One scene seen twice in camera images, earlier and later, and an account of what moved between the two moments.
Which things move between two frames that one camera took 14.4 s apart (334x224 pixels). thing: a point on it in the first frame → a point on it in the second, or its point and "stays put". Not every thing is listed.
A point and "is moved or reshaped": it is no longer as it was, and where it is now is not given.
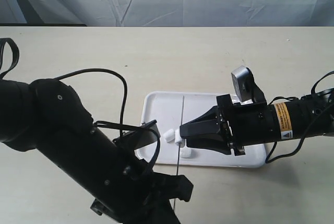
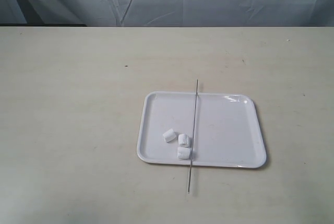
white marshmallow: (169, 136) stays put
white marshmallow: (185, 152) stays put
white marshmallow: (178, 138) is moved or reshaped
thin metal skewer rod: (179, 149) → (193, 128)
